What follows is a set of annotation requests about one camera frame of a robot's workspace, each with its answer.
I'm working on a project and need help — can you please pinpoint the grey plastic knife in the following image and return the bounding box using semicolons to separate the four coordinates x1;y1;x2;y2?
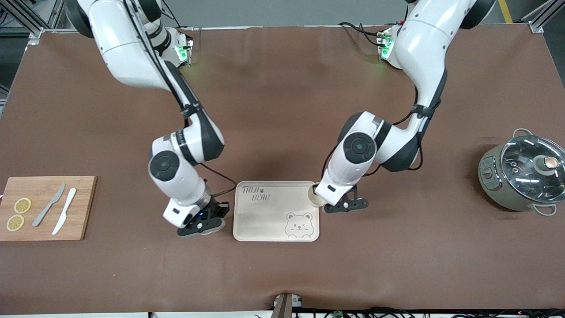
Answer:
32;183;66;227

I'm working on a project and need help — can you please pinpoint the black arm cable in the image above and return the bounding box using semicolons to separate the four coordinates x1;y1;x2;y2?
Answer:
324;71;446;177
124;0;237;197

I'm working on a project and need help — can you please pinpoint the glass pot lid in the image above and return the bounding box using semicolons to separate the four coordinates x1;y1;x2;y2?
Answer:
500;135;565;191

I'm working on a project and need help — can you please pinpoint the white plastic knife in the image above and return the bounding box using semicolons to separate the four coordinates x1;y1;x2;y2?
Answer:
52;188;77;235

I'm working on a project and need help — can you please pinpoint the brown table mat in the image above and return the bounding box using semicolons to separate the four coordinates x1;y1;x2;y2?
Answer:
0;24;565;315

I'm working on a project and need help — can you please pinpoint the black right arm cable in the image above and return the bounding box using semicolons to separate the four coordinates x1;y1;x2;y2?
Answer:
124;0;237;197

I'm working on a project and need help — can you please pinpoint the bamboo cutting board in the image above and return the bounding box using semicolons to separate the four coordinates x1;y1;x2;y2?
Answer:
0;176;98;242

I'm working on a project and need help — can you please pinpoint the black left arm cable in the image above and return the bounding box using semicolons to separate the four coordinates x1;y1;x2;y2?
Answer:
324;71;446;177

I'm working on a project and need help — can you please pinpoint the grey-green cooking pot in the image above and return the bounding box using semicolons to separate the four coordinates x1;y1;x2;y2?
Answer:
478;128;565;217

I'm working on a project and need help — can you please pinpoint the metal table edge bracket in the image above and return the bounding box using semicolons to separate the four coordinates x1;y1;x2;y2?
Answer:
273;293;304;318

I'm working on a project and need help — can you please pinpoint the aluminium frame profile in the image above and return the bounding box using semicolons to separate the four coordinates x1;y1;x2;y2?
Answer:
0;0;58;40
521;0;565;34

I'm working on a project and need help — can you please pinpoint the cream tray with bear print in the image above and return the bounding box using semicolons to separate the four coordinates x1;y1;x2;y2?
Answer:
233;180;320;242

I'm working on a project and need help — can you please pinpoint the black base cable bundle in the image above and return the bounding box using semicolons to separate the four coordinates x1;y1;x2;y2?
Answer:
339;21;390;47

